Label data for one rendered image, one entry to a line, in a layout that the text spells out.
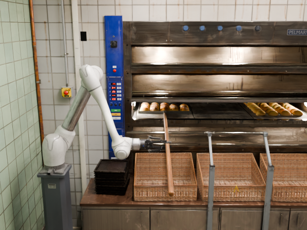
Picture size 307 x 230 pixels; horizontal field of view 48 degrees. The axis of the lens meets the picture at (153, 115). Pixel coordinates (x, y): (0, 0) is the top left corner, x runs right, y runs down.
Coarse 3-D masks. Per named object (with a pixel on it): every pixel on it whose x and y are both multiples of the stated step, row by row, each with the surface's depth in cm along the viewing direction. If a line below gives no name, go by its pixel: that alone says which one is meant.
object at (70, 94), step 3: (63, 87) 323; (66, 87) 323; (69, 87) 323; (72, 87) 326; (63, 90) 323; (66, 90) 323; (72, 90) 326; (63, 93) 324; (69, 93) 324; (72, 93) 326; (63, 96) 325; (66, 96) 325; (69, 96) 325; (72, 96) 326
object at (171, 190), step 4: (164, 116) 336; (164, 120) 322; (164, 124) 311; (164, 128) 300; (164, 132) 290; (168, 136) 278; (168, 140) 268; (168, 144) 258; (168, 148) 250; (168, 152) 242; (168, 156) 235; (168, 160) 228; (168, 164) 221; (168, 168) 215; (168, 172) 210; (168, 176) 205; (168, 180) 200; (172, 180) 200; (168, 184) 195; (172, 184) 194; (168, 188) 191; (172, 188) 189; (172, 192) 185
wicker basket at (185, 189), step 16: (144, 160) 341; (176, 160) 342; (192, 160) 331; (144, 176) 341; (160, 176) 341; (176, 176) 341; (192, 176) 325; (144, 192) 301; (160, 192) 301; (176, 192) 317; (192, 192) 317
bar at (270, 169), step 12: (132, 132) 301; (144, 132) 301; (156, 132) 301; (168, 132) 301; (180, 132) 300; (192, 132) 300; (204, 132) 300; (216, 132) 300; (228, 132) 300; (240, 132) 300; (252, 132) 300; (264, 132) 300; (264, 216) 296; (264, 228) 297
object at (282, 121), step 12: (132, 120) 337; (144, 120) 337; (156, 120) 337; (168, 120) 336; (180, 120) 336; (192, 120) 336; (204, 120) 336; (216, 120) 336; (228, 120) 336; (240, 120) 335; (252, 120) 335; (264, 120) 335; (276, 120) 335; (288, 120) 335; (300, 120) 334
